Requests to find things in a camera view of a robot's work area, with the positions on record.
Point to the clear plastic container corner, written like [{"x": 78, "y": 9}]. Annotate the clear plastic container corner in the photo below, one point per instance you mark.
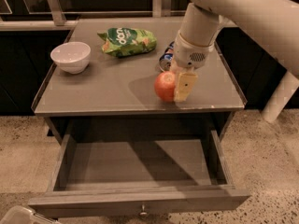
[{"x": 22, "y": 215}]

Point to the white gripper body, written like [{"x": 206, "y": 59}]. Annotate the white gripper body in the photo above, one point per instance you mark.
[{"x": 189, "y": 55}]

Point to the red orange apple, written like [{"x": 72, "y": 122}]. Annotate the red orange apple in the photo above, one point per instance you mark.
[{"x": 164, "y": 86}]

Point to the green chip bag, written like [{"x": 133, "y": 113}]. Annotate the green chip bag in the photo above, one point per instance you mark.
[{"x": 124, "y": 42}]

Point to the blue soda can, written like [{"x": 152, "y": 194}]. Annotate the blue soda can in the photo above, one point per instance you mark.
[{"x": 166, "y": 59}]

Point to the metal drawer knob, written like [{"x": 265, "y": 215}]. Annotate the metal drawer knob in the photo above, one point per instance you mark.
[{"x": 143, "y": 212}]

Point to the white bowl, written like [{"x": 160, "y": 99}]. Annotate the white bowl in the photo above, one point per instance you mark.
[{"x": 72, "y": 57}]

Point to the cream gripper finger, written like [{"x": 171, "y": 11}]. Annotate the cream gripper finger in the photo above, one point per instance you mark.
[
  {"x": 174, "y": 67},
  {"x": 184, "y": 84}
]

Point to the metal railing frame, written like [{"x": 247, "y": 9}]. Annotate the metal railing frame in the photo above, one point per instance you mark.
[{"x": 32, "y": 15}]

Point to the grey open top drawer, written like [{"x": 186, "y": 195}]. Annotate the grey open top drawer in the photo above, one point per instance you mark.
[{"x": 115, "y": 178}]

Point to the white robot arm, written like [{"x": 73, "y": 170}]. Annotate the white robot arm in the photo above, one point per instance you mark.
[{"x": 272, "y": 24}]

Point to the grey cabinet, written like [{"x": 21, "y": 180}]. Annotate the grey cabinet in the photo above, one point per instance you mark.
[{"x": 112, "y": 86}]

